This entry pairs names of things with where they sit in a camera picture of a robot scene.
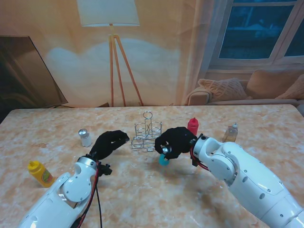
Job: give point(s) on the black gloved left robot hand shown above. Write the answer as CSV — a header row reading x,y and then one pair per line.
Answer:
x,y
107,143

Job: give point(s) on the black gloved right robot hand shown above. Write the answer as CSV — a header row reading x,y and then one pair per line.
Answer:
x,y
179,140

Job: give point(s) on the red ketchup squeeze bottle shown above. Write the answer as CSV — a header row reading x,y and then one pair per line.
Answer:
x,y
192,126

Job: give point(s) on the teal shaker with silver cap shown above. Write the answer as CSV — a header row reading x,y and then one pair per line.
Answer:
x,y
163,161

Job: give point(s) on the clear square oil bottle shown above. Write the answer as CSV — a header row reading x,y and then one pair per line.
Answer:
x,y
230,135

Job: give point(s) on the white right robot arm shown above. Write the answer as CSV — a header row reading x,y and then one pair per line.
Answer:
x,y
247,175

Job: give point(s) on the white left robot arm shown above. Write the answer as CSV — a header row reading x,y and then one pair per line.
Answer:
x,y
57,199

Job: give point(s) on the clear salt shaker silver cap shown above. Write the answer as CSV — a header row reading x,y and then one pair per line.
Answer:
x,y
86,140

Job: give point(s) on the yellow mustard squeeze bottle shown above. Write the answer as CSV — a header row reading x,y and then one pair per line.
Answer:
x,y
42,177

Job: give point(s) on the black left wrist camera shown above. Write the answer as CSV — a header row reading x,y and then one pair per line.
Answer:
x,y
105,169

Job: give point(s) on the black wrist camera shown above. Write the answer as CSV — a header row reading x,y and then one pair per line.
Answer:
x,y
105,169
196,162

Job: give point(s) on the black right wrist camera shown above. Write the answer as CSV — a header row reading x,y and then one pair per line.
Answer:
x,y
196,162

